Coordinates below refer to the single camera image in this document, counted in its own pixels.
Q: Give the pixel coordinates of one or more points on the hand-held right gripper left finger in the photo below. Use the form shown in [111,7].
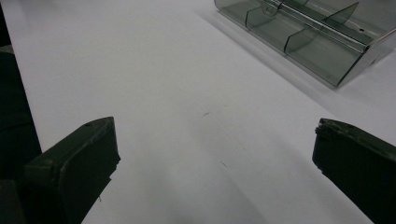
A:
[77,165]

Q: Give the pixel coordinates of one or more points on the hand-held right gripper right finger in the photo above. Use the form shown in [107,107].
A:
[358,168]

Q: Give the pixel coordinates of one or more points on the clear grey compartment box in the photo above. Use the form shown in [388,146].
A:
[311,46]

